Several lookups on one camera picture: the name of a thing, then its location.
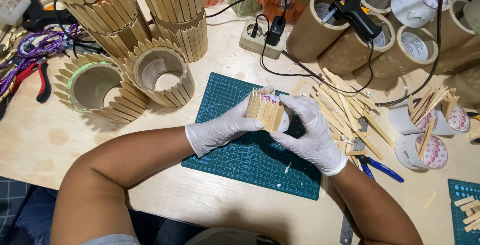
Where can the person's left hand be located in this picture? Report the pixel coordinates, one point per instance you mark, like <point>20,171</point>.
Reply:
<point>221,130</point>

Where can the person's right hand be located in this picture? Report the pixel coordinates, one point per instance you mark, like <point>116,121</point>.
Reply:
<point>315,140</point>

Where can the white cup clad with sticks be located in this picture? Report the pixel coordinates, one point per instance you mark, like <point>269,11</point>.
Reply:
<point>267,111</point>

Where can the large green cutting mat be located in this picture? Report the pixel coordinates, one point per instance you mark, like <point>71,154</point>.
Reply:
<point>247,159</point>

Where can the pile of loose wooden sticks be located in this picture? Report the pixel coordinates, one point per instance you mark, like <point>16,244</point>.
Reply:
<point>347,106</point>

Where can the single flat wooden stick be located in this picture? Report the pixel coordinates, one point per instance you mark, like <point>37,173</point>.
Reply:
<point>298,87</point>

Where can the white cup with red print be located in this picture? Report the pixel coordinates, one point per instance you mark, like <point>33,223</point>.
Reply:
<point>408,153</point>
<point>455,123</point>
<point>399,119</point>

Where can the beige power strip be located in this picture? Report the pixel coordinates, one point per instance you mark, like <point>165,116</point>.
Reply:
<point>251,44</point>

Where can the short stick-clad tube green rim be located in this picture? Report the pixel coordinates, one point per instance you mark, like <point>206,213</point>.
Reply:
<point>123,106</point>

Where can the small black plug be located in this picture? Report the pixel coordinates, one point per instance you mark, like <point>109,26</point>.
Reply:
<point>255,30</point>

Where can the heap of brown cardboard tubes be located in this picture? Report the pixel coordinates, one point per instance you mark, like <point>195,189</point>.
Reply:
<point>311,31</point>

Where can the single pointed wooden stick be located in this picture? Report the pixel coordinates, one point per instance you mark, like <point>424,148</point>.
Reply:
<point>426,140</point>

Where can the black power adapter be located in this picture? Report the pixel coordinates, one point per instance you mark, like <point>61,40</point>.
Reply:
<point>276,30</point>

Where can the bundle of sticks in cup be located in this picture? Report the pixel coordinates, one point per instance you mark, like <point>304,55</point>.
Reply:
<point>425,104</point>
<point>450,104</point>

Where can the tall stick-clad tube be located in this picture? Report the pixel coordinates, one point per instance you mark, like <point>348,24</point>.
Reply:
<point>180,12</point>
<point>97,5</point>

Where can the stray wooden offcut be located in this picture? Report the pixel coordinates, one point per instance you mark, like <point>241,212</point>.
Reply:
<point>429,200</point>

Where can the black hot glue gun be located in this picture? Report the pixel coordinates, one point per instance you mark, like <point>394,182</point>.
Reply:
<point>354,11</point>

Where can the person's grey shirt sleeve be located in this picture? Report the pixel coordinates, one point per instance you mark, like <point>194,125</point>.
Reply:
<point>112,240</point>

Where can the small green cutting mat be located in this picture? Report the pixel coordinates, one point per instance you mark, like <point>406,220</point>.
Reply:
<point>459,222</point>

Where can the white wrapped cardboard tube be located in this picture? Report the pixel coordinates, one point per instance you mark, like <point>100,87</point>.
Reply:
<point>412,5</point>

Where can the short cut wooden pieces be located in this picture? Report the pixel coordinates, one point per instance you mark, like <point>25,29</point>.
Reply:
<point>468,209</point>

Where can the person's blue jeans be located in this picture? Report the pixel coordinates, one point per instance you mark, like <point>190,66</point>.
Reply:
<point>33,215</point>

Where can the black and orange tool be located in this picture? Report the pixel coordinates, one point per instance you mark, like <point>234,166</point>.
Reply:
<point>37,16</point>

